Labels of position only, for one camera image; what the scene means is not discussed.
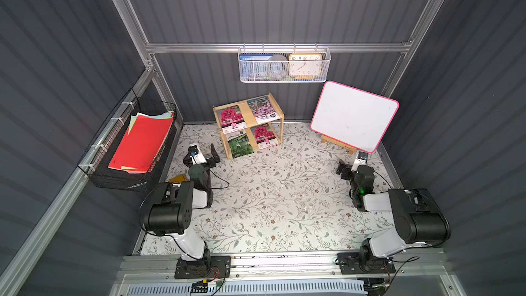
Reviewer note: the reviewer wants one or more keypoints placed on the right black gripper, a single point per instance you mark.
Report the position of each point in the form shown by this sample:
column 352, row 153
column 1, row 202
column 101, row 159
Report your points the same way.
column 347, row 168

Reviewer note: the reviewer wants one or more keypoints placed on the magenta flower seed bag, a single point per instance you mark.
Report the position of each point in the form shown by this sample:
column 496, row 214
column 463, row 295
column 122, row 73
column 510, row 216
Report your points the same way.
column 231, row 120
column 265, row 136

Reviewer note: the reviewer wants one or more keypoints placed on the wooden two-tier shelf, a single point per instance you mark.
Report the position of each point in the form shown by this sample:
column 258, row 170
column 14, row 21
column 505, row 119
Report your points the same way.
column 276, row 123

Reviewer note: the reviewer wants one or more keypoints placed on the purple flower seed bag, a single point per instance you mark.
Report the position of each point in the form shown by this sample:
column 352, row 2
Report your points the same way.
column 263, row 110

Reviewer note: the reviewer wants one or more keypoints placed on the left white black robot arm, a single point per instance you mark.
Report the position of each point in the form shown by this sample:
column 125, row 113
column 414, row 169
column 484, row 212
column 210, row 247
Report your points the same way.
column 167, row 209

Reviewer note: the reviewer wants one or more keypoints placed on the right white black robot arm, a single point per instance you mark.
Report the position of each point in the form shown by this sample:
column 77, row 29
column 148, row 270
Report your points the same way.
column 418, row 220

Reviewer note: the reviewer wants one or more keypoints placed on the green leaf seed bag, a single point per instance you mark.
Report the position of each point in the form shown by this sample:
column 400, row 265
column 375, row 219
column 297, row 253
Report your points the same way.
column 239, row 144

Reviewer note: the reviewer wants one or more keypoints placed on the wooden whiteboard easel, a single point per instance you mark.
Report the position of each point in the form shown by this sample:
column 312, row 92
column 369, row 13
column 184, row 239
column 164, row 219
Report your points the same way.
column 326, row 139

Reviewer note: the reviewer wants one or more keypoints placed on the yellow sponge block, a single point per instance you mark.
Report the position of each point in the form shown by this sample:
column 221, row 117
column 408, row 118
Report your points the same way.
column 178, row 179

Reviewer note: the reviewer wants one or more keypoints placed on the pink framed whiteboard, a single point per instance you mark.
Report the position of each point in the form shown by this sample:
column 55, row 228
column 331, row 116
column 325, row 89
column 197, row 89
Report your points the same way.
column 352, row 116

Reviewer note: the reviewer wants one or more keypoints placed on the red paper folder stack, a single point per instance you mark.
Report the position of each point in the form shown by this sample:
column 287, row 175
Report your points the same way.
column 142, row 142

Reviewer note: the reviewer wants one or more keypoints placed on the blue box in basket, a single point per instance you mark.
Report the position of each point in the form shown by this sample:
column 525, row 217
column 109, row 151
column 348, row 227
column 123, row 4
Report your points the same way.
column 254, row 67

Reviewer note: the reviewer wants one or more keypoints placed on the yellow analog clock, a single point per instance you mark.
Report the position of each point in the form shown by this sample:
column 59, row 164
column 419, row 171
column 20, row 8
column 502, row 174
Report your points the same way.
column 305, row 65

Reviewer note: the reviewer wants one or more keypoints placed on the grey tape roll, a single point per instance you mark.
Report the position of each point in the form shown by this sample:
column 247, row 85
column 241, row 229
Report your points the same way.
column 277, row 67

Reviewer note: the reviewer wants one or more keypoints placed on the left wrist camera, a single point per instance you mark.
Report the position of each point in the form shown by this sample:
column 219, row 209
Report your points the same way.
column 196, row 155

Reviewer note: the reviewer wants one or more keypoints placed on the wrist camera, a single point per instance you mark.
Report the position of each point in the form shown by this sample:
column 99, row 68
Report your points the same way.
column 196, row 155
column 361, row 159

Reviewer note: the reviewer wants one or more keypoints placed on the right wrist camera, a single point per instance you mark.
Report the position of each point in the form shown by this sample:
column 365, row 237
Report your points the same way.
column 361, row 159

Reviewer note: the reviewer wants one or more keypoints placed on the black wire side basket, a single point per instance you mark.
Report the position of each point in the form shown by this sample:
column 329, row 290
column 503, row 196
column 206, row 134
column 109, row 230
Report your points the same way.
column 98, row 156

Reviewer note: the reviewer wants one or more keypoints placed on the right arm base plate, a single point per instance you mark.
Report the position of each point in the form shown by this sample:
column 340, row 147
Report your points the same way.
column 352, row 263

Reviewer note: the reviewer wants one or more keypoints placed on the white wire wall basket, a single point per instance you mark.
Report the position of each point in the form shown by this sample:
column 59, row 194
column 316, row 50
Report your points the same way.
column 286, row 51

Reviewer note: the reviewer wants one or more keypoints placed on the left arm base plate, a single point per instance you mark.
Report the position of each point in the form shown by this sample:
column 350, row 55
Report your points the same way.
column 207, row 268

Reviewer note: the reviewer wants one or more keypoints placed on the white perforated cable duct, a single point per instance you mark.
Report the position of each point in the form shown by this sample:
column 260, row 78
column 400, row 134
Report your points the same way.
column 257, row 287

